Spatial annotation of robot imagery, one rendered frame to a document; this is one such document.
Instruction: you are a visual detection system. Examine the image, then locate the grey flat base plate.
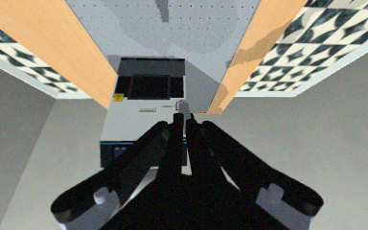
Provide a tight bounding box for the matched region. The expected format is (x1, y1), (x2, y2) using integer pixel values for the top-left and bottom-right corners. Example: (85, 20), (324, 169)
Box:
(64, 0), (261, 113)

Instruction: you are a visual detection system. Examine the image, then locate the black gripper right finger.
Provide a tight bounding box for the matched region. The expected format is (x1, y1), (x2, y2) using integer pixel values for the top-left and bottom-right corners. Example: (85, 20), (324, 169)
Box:
(183, 103), (324, 230)

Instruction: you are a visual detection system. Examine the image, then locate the light grey cylindrical roll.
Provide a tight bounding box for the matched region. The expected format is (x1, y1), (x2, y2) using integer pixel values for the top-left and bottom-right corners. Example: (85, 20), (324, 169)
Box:
(131, 169), (158, 198)

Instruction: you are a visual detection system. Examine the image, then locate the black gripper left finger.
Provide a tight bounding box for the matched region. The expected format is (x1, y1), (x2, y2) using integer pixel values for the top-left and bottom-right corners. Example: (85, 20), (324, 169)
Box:
(51, 103), (185, 230)

